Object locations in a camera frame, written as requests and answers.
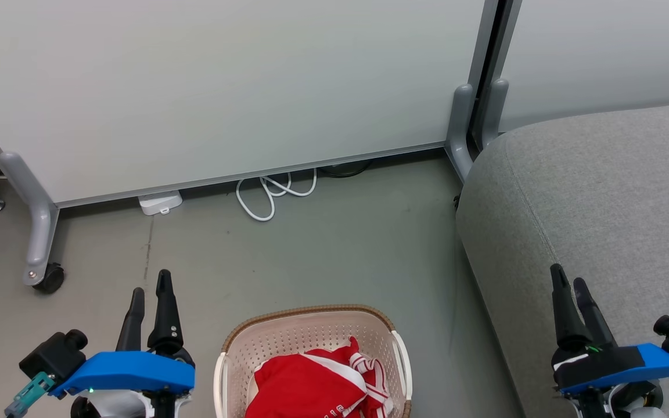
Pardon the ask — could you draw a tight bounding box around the red garment with white trim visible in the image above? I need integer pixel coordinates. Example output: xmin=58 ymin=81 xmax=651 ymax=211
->
xmin=245 ymin=336 xmax=394 ymax=418

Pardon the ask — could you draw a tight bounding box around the large white partition panel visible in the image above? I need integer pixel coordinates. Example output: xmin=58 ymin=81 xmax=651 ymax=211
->
xmin=0 ymin=0 xmax=499 ymax=208

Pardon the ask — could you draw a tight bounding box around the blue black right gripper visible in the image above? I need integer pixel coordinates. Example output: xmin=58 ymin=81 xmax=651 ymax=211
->
xmin=549 ymin=263 xmax=669 ymax=397

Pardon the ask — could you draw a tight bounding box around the grey curved partition foot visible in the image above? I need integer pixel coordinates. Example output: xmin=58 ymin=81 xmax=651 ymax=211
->
xmin=480 ymin=78 xmax=510 ymax=150
xmin=444 ymin=84 xmax=476 ymax=184

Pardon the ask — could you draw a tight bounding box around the grey fabric sofa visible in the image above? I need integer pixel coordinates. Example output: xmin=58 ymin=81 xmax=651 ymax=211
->
xmin=455 ymin=101 xmax=669 ymax=418

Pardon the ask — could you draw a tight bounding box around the white looped cable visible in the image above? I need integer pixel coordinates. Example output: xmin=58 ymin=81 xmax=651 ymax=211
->
xmin=235 ymin=168 xmax=318 ymax=223

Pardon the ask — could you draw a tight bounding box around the black floor cable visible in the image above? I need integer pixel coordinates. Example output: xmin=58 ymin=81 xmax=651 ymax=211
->
xmin=316 ymin=159 xmax=373 ymax=179

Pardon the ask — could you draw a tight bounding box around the teal left camera connector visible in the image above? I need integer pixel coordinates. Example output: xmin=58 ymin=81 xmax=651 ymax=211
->
xmin=4 ymin=372 xmax=56 ymax=418

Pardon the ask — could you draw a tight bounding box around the narrow white partition panel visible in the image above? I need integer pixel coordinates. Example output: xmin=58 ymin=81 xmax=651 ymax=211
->
xmin=496 ymin=0 xmax=669 ymax=134

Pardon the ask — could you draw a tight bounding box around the beige perforated laundry basket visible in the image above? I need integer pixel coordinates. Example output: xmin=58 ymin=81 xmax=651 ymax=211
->
xmin=213 ymin=304 xmax=414 ymax=418

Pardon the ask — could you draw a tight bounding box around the grey partition leg with caster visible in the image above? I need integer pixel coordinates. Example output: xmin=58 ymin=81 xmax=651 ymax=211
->
xmin=0 ymin=152 xmax=60 ymax=287

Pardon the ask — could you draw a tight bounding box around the white power adapter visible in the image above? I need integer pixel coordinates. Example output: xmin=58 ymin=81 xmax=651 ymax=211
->
xmin=138 ymin=190 xmax=184 ymax=217

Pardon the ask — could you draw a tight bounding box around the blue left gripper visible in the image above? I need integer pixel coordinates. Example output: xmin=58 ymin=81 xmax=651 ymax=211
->
xmin=49 ymin=269 xmax=196 ymax=399

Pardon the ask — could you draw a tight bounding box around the black caster wheel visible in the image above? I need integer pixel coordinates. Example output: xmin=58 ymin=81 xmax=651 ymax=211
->
xmin=32 ymin=262 xmax=66 ymax=294

